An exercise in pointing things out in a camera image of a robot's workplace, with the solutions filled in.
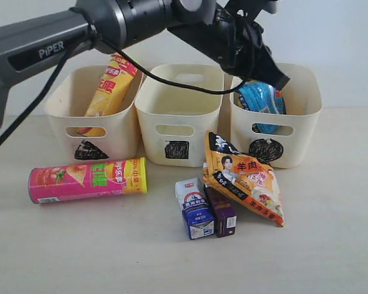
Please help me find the orange noodle packet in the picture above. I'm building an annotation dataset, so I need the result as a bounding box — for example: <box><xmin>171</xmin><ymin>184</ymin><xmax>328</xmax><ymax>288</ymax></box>
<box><xmin>203</xmin><ymin>130</ymin><xmax>285</xmax><ymax>227</ymax></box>

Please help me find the pink chips can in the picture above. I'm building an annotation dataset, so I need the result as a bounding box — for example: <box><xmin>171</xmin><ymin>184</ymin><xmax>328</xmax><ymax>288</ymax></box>
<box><xmin>28</xmin><ymin>157</ymin><xmax>147</xmax><ymax>205</ymax></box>

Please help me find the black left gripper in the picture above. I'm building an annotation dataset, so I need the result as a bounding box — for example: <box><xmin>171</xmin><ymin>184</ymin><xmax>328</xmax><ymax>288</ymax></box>
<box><xmin>168</xmin><ymin>1</ymin><xmax>290</xmax><ymax>89</ymax></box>

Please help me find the blue noodle packet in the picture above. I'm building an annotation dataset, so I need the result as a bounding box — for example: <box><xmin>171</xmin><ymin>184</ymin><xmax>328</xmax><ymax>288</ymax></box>
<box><xmin>234</xmin><ymin>80</ymin><xmax>288</xmax><ymax>135</ymax></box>

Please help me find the yellow chips can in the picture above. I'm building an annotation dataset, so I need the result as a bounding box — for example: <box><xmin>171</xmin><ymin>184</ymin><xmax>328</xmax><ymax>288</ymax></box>
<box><xmin>76</xmin><ymin>52</ymin><xmax>137</xmax><ymax>137</ymax></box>

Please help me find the right cream plastic bin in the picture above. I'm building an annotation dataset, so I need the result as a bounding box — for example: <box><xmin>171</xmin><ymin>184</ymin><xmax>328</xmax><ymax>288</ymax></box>
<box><xmin>229</xmin><ymin>63</ymin><xmax>323</xmax><ymax>168</ymax></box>

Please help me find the middle cream plastic bin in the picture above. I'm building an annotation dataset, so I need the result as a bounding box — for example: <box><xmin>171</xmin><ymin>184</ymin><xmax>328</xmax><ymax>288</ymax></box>
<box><xmin>134</xmin><ymin>77</ymin><xmax>223</xmax><ymax>167</ymax></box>

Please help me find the left cream plastic bin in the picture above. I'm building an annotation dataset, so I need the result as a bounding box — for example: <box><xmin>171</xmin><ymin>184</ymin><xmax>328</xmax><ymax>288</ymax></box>
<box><xmin>44</xmin><ymin>66</ymin><xmax>144</xmax><ymax>164</ymax></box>

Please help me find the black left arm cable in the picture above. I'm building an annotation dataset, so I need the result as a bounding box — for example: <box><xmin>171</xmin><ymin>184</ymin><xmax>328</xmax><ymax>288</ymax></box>
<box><xmin>0</xmin><ymin>6</ymin><xmax>264</xmax><ymax>157</ymax></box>

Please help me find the purple milk carton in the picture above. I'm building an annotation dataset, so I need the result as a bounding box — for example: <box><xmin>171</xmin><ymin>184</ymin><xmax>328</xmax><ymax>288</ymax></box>
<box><xmin>204</xmin><ymin>185</ymin><xmax>237</xmax><ymax>238</ymax></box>

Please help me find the blue white milk carton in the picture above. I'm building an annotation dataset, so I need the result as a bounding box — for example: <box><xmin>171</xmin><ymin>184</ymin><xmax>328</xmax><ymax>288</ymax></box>
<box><xmin>175</xmin><ymin>178</ymin><xmax>215</xmax><ymax>240</ymax></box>

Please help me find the cream plastic bin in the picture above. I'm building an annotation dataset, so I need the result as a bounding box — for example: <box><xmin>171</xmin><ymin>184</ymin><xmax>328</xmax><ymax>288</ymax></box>
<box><xmin>134</xmin><ymin>77</ymin><xmax>223</xmax><ymax>167</ymax></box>
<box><xmin>44</xmin><ymin>66</ymin><xmax>144</xmax><ymax>164</ymax></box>
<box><xmin>229</xmin><ymin>63</ymin><xmax>323</xmax><ymax>168</ymax></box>

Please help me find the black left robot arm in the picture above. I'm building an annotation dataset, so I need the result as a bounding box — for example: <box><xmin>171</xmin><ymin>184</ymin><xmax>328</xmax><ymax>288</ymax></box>
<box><xmin>0</xmin><ymin>1</ymin><xmax>289</xmax><ymax>128</ymax></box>

